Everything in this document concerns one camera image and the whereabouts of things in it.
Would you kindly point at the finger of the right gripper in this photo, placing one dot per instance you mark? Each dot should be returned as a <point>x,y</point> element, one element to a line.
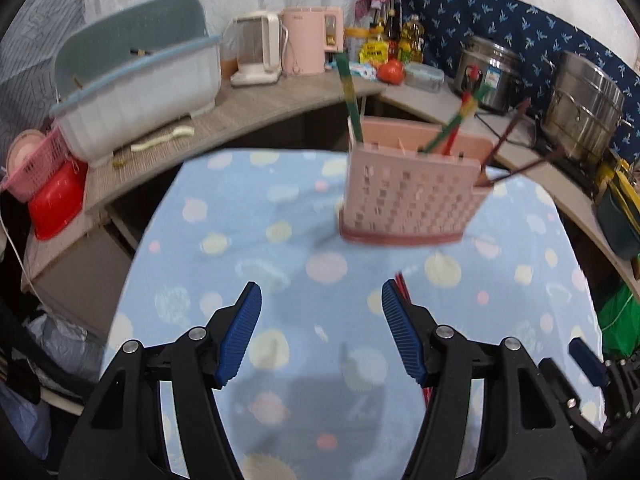
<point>566,395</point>
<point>592,367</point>

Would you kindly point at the yellow seasoning bag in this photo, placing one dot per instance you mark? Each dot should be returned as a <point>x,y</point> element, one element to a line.
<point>374,53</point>

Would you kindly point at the navy floral cloth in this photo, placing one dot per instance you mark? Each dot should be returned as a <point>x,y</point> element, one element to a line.
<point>537,38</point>

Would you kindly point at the pink plastic utensil holder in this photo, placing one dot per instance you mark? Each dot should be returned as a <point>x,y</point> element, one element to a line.
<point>395,195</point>

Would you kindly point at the white dish drainer box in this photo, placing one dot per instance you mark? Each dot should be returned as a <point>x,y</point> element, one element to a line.
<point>132,72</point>

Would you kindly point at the pink plastic basket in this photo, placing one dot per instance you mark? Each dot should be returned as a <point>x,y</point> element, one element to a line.
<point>33,158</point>

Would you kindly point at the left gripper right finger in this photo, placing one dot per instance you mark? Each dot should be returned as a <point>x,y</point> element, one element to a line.
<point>524,433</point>

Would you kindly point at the green plastic bag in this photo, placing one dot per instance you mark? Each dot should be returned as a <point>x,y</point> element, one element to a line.
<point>619,321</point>

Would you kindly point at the stainless steel steamer pot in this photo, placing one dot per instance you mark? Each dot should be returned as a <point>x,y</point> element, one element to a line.
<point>585,109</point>

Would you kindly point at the stacked yellow green bowls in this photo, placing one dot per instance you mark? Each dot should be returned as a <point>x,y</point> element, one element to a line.
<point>617,208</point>

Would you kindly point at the red tomato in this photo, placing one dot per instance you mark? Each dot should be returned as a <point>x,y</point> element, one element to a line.
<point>391,72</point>

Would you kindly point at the clear food container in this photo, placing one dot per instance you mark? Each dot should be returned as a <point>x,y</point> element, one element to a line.
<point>424,77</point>

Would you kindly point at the green chopstick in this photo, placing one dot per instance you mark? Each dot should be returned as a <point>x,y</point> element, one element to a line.
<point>345,74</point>
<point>439,139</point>

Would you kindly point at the wet wipes packet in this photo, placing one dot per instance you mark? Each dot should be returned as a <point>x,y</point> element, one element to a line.
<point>363,71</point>

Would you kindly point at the dark soy sauce bottle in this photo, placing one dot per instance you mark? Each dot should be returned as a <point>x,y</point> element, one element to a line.
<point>392,33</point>

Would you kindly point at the dark maroon chopstick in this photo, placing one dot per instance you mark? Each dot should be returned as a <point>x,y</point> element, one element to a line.
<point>557,153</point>

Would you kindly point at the white glass kettle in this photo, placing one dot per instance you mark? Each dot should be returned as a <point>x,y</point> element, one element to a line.
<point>258,50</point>

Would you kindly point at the red plastic basin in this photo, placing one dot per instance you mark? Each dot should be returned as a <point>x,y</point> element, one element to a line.
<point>59,201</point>

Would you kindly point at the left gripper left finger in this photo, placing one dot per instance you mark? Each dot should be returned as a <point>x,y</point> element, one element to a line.
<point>120,432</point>

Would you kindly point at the silver rice cooker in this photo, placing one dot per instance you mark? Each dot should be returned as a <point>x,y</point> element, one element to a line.
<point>482,61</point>

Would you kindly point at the light blue patterned tablecloth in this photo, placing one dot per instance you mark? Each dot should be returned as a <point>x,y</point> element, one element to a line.
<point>321,392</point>

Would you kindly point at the cream plastic fork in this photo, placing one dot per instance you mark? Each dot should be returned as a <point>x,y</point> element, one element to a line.
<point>176,133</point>

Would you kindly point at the yellow lidded tin can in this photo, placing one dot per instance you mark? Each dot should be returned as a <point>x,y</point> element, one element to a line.
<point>354,39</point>

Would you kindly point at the pink electric kettle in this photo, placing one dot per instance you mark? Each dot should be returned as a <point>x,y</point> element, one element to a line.
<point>313,33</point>

